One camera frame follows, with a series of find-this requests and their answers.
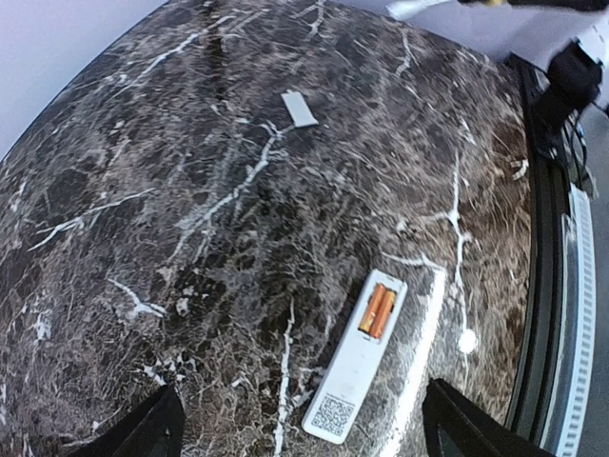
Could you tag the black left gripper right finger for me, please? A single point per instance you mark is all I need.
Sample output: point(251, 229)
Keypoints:
point(454, 426)

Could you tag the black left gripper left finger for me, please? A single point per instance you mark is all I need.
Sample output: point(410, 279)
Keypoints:
point(153, 428)

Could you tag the white remote control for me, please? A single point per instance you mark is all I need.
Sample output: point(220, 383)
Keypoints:
point(353, 367)

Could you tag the white battery cover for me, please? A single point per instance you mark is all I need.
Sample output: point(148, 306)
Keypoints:
point(298, 109)

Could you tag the yellow handled screwdriver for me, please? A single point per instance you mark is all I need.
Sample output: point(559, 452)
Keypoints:
point(403, 10)

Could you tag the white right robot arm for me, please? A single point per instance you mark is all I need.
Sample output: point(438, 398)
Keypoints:
point(574, 77)

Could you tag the orange battery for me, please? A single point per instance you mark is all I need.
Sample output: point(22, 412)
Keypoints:
point(383, 313)
point(372, 308)

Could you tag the black front table rail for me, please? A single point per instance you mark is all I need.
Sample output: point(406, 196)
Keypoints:
point(548, 202)

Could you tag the white slotted cable duct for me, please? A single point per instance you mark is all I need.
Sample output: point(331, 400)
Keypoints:
point(584, 306)

